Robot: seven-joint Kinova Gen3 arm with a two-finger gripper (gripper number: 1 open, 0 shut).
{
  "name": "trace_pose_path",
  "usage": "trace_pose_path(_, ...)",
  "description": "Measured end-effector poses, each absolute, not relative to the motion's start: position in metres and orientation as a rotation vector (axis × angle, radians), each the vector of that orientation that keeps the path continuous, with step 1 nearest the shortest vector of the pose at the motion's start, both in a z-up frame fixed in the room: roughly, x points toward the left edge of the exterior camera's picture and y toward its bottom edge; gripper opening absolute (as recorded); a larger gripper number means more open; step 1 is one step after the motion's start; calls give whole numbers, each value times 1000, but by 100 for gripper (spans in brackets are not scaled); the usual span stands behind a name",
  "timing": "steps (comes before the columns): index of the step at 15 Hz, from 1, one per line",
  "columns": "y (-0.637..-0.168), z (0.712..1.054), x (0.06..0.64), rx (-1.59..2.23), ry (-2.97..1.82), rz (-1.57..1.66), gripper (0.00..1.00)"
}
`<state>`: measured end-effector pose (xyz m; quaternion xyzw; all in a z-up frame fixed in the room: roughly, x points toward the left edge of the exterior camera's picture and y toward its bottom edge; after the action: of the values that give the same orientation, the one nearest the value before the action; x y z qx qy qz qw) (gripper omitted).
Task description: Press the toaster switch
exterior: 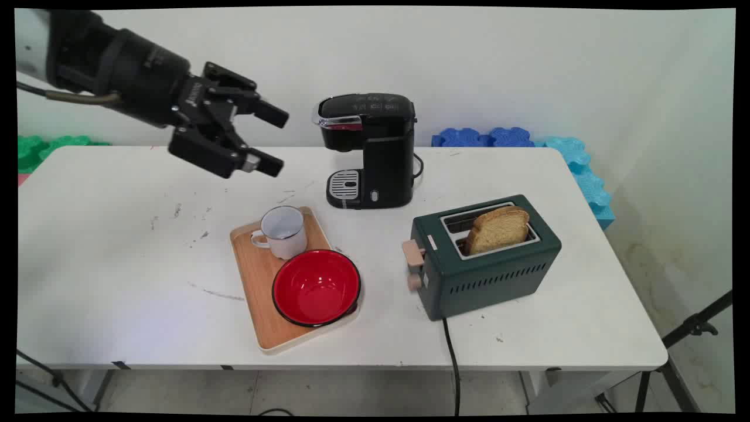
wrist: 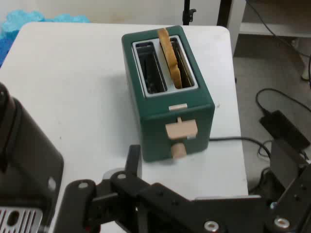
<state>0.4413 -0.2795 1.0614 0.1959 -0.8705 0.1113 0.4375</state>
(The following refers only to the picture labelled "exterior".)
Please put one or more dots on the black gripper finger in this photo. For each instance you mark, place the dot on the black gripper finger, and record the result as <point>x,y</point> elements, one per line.
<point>240,94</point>
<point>205,149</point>

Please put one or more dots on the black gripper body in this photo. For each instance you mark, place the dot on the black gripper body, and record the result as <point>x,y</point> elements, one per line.
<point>152,79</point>

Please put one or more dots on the beige toaster lever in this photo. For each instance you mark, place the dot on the beige toaster lever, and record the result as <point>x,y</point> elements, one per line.
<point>413,253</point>

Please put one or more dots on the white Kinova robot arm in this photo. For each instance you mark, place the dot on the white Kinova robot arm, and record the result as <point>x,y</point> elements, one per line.
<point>32,44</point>

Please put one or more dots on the green foam mat piece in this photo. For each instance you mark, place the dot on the green foam mat piece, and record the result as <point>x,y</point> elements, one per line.
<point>30,153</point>
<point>76,141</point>

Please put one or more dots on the white enamel mug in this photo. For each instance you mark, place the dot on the white enamel mug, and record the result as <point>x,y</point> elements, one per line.
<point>287,237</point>

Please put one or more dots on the wooden serving tray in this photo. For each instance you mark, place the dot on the wooden serving tray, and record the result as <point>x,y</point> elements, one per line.
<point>258,287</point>

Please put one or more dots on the black coffee machine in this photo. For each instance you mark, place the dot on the black coffee machine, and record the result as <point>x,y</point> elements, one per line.
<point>381,152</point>

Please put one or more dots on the pink foam mat piece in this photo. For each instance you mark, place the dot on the pink foam mat piece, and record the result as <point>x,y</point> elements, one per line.
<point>22,179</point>

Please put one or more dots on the red enamel bowl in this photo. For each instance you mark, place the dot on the red enamel bowl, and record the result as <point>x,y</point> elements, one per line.
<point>316,287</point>

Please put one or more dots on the blue foam mat piece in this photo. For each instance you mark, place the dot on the blue foam mat piece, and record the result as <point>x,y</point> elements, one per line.
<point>463,138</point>
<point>512,137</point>

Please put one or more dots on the grey table leg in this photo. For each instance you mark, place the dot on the grey table leg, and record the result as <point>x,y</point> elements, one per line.
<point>102,388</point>

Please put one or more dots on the toast bread slice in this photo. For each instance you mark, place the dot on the toast bread slice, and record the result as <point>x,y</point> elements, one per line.
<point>498,231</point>

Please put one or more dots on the dark green toaster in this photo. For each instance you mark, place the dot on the dark green toaster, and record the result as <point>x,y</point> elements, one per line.
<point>486,281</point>

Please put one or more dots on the cyan foam mat piece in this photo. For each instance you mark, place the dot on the cyan foam mat piece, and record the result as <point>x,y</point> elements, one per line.
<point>595,196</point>
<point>565,151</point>

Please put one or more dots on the black tripod stand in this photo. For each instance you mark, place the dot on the black tripod stand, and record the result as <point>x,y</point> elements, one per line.
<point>674,351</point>

